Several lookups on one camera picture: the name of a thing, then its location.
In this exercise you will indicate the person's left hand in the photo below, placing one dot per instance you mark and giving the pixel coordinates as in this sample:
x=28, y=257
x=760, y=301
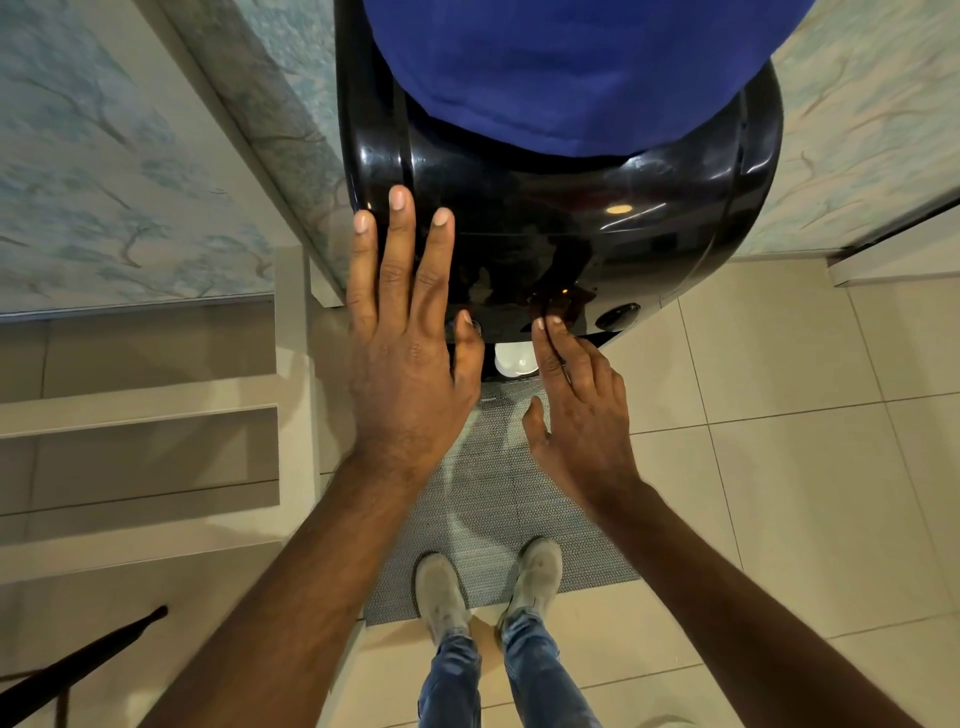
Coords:
x=401, y=375

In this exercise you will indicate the person's right hand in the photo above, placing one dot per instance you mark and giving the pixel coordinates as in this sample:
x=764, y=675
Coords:
x=585, y=435

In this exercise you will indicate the person's right middle finger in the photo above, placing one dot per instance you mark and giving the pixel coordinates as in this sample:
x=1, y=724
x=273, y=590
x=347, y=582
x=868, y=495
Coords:
x=574, y=352

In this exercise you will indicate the person's left middle finger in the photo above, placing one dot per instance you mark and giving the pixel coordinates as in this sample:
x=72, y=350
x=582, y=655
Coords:
x=395, y=251

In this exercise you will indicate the person's right little finger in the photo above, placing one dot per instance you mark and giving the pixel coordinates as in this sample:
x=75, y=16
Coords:
x=620, y=390

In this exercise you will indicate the person's right thumb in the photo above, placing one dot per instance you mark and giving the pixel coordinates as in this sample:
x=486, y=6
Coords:
x=534, y=427

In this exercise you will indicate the person's left thumb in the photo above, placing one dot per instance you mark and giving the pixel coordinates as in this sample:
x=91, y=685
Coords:
x=468, y=346

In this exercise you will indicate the person's right forearm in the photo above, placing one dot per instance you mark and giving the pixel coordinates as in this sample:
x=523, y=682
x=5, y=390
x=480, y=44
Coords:
x=735, y=622

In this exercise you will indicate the person's left forearm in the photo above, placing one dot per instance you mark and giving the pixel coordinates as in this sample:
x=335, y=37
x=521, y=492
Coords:
x=300, y=600

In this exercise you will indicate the white cup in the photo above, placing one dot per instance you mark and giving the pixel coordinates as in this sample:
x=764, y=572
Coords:
x=514, y=360

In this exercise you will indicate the grey woven floor mat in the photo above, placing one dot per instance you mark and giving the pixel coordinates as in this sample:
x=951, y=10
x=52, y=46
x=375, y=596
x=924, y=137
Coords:
x=487, y=510

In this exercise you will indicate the black water dispenser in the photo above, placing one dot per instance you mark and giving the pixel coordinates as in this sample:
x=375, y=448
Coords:
x=637, y=225

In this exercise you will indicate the person's right grey shoe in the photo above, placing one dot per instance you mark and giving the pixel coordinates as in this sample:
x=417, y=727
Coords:
x=536, y=577

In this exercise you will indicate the person's grey shoe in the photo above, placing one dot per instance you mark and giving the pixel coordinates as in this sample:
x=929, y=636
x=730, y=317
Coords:
x=439, y=596
x=536, y=577

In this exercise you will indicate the person's left grey shoe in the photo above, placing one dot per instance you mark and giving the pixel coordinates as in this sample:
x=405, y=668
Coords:
x=439, y=596

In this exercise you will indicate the person's blue jeans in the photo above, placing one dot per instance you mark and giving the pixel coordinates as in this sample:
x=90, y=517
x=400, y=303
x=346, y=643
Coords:
x=532, y=675

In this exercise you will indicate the blue water bottle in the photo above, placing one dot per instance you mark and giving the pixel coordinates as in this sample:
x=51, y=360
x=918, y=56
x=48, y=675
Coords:
x=585, y=67

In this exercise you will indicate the beige shelf unit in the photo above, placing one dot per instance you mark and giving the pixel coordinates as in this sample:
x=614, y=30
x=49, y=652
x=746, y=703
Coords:
x=150, y=450

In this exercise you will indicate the black stick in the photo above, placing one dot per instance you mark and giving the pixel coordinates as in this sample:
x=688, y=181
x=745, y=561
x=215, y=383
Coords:
x=82, y=660

